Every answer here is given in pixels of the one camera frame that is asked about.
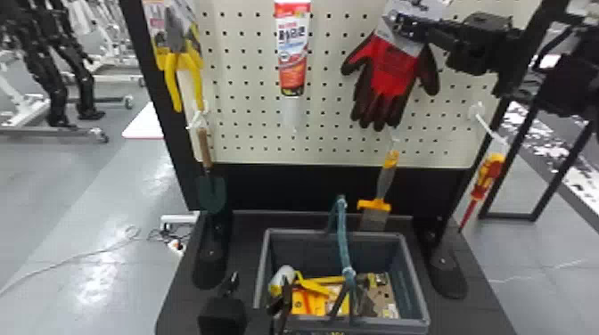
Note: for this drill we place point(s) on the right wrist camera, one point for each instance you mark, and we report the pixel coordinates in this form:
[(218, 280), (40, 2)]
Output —
[(486, 22)]

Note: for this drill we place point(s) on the red yellow screwdriver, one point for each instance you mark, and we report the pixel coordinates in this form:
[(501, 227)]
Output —
[(486, 175)]

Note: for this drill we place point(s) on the white red sealant tube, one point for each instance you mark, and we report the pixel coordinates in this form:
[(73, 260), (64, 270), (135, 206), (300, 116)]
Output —
[(292, 56)]

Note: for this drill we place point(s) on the yellow tool packet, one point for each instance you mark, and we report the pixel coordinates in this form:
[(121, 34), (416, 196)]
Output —
[(311, 301)]

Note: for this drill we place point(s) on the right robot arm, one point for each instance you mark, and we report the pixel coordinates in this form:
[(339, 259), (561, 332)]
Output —
[(568, 84)]

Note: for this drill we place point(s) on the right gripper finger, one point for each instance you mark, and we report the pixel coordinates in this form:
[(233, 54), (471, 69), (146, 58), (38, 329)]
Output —
[(412, 27)]

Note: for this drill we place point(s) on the white power strip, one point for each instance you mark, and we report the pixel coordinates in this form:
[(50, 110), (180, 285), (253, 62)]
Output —
[(177, 246)]

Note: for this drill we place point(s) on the red black gloves pair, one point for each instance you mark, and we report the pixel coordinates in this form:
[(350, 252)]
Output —
[(388, 75)]

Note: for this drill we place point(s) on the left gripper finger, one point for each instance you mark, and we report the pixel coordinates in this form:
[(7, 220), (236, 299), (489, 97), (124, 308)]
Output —
[(282, 308)]

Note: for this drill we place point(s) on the yellow pliers on card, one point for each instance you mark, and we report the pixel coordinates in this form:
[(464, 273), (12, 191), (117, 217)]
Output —
[(183, 61)]

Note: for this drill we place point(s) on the brown card tool pack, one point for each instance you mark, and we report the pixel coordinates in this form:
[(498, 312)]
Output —
[(381, 292)]

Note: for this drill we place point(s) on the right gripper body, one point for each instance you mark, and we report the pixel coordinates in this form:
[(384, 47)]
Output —
[(477, 53)]

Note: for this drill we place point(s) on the white roller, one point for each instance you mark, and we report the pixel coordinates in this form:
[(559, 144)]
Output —
[(282, 276)]

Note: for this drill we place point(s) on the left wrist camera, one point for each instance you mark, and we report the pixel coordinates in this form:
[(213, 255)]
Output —
[(223, 315)]

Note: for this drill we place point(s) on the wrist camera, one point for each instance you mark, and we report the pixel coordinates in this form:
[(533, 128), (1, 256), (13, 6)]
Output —
[(223, 315), (486, 22)]

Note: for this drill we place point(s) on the black metal frame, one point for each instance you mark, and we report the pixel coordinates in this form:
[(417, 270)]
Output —
[(507, 216)]

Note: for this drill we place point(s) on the blue basket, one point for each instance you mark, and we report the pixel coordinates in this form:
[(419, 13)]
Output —
[(414, 299)]

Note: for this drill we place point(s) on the white pegboard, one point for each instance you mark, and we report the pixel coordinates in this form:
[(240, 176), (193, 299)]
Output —
[(327, 117)]

